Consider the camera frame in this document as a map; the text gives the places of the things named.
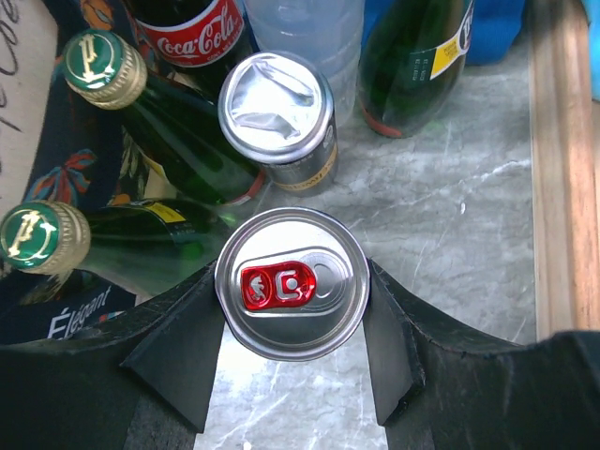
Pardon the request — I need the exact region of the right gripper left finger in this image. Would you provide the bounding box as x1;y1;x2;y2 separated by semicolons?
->
1;265;224;449

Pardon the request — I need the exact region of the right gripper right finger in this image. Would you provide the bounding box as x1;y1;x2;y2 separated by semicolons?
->
363;263;599;449

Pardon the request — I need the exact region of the green glass bottle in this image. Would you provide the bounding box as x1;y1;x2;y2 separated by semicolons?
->
1;199;239;298
358;0;475;138
63;29;265;205

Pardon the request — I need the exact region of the red top drink can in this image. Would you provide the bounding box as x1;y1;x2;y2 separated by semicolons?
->
215;207;370;361

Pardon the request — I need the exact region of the beige canvas tote bag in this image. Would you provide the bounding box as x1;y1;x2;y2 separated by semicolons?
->
0;0;198;346

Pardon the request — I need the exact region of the silver top can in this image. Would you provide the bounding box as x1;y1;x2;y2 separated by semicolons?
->
217;51;338;197

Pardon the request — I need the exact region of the red cap cola bottle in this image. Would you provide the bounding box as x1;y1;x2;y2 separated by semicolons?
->
124;0;253;102

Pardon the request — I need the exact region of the clear blue cap bottle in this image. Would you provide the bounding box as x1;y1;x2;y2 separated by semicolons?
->
244;0;365;127

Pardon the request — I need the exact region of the wooden clothes rack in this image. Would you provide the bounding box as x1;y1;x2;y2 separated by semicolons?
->
529;1;599;339

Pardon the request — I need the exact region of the blue folded cloth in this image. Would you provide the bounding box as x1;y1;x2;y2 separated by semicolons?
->
361;1;525;65

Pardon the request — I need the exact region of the turquoise hanging t-shirt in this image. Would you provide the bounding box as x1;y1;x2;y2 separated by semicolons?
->
581;0;600;102

